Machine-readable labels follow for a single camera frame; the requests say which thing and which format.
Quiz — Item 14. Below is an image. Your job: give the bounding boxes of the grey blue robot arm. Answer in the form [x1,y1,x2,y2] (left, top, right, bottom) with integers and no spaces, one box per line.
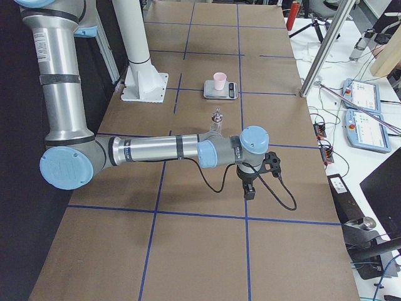
[18,1,281,200]

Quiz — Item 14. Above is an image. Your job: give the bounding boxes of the clear glass sauce bottle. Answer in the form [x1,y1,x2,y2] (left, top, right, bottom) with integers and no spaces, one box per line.
[210,108,223,134]

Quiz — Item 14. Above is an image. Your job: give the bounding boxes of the orange terminal block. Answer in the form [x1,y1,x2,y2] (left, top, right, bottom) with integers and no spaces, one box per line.
[313,122,327,140]

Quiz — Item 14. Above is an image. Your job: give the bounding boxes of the blue teach pendant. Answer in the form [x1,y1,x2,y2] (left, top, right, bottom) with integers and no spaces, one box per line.
[342,78,381,113]
[345,109,392,153]

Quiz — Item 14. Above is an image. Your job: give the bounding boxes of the red bottle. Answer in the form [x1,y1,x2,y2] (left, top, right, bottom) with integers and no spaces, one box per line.
[286,1,300,31]

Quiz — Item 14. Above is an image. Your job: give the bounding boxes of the black monitor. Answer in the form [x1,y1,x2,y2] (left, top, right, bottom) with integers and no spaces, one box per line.
[360,149,401,238]

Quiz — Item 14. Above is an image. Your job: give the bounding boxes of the pink paper cup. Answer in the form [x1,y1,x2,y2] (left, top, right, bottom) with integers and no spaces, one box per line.
[213,72,227,91]

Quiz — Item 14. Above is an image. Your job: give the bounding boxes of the aluminium frame post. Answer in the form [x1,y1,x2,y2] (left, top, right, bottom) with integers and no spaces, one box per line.
[300,0,355,97]

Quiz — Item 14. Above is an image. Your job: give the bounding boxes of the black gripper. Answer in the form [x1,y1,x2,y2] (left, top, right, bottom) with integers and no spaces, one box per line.
[236,152,281,199]

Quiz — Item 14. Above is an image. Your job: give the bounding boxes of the silver digital kitchen scale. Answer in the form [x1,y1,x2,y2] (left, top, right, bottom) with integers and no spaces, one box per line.
[204,80,238,100]

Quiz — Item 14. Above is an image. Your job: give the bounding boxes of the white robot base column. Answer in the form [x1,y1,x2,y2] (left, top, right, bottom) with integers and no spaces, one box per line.
[112,0,150,64]

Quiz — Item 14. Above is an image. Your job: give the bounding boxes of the near blue teach pendant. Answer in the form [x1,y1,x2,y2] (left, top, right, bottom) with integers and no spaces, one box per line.
[345,109,392,153]

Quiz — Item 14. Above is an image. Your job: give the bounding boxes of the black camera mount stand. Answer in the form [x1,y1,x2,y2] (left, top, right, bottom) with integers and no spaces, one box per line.
[328,174,400,280]

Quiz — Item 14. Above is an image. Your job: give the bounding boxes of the far blue teach pendant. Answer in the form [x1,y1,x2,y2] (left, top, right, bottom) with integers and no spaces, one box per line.
[342,78,381,113]

